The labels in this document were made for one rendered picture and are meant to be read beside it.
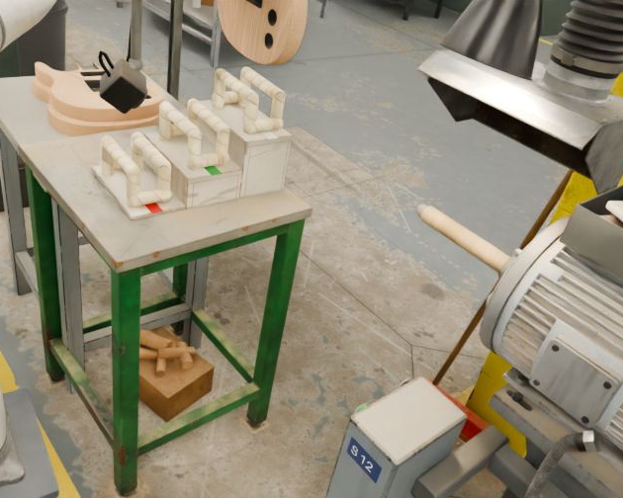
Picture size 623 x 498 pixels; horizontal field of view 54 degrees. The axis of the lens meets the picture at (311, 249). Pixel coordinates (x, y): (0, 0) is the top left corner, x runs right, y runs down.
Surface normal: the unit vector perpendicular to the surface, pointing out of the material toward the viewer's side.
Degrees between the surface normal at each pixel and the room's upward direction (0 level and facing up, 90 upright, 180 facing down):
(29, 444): 0
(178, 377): 0
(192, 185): 90
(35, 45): 94
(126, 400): 90
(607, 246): 90
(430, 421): 0
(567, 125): 38
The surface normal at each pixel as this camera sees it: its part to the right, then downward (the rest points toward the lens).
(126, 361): 0.63, 0.52
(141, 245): 0.17, -0.81
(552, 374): -0.76, 0.26
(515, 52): 0.31, 0.24
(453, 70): -0.33, -0.48
